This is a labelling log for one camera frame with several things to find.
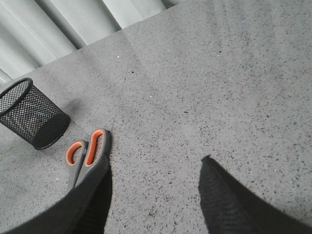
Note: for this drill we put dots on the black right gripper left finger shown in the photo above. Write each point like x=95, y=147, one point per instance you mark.
x=83, y=210

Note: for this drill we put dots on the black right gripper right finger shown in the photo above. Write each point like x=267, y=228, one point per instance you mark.
x=229, y=207

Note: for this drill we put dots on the grey orange scissors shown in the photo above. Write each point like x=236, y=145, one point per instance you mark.
x=88, y=161

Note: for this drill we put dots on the black mesh pen bin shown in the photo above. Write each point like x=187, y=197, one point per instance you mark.
x=30, y=114

